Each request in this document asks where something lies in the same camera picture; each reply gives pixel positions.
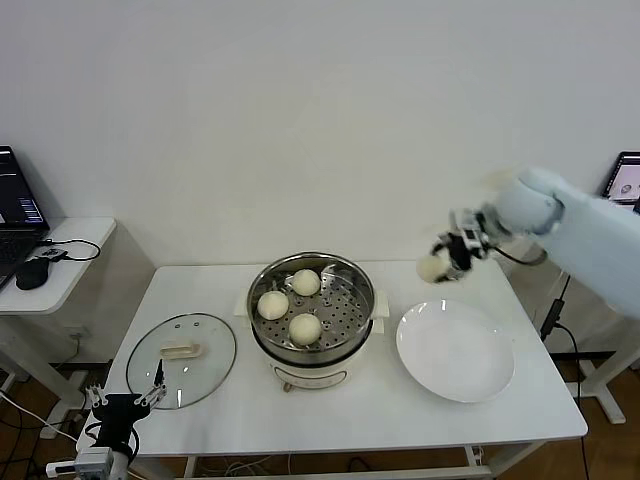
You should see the perforated steel steamer basket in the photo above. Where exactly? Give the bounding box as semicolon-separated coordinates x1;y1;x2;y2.
233;252;391;354

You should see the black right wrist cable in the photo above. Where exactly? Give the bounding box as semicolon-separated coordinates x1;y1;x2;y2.
492;244;549;266

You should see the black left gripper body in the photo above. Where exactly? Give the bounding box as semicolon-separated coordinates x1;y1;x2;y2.
93;393;151;450

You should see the cream electric cooking pot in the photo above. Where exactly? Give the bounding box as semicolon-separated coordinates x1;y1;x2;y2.
249;319;386;396

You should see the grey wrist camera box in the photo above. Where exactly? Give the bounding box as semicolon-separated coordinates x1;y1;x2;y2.
73;447;116;480
449;209;490;247

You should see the white side table with label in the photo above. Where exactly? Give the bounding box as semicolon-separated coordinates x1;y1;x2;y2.
509;249;640;426

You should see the glass lid with cream handle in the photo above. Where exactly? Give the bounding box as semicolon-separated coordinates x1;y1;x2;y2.
125;313;238;412

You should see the white floor cable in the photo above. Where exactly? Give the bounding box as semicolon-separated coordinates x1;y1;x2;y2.
0;390;81;445

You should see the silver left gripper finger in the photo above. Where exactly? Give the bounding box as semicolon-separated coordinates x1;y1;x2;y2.
135;358;169;409
84;385;109;410

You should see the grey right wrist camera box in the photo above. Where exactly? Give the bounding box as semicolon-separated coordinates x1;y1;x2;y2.
449;209;490;247

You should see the black laptop with dark screen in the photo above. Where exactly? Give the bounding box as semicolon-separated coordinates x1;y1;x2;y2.
0;145;51;291

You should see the grey laptop with pale windows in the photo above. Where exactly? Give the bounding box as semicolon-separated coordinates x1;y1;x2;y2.
602;151;640;214

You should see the white main table frame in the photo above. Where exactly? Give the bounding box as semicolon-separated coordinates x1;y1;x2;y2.
182;442;546;480

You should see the white steamed baozi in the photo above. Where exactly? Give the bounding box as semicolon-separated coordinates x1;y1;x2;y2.
291;268;321;297
257;291;290;321
288;313;323;347
417;254;451;285

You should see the white round plate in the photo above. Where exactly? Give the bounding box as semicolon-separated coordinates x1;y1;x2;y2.
395;299;516;404

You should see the black computer mouse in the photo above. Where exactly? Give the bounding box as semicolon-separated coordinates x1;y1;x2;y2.
14;258;51;291

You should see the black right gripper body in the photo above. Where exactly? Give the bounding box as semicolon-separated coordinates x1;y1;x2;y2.
439;234;490;284

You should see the black cable with adapter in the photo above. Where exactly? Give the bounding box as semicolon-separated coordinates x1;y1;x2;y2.
539;274;584;401

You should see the black hub cable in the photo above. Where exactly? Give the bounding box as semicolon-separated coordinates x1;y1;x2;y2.
37;238;102;264

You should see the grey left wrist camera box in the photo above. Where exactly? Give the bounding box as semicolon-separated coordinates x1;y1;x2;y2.
73;447;116;480

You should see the white side table with mouse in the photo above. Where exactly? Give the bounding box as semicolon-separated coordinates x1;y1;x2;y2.
0;217;117;426

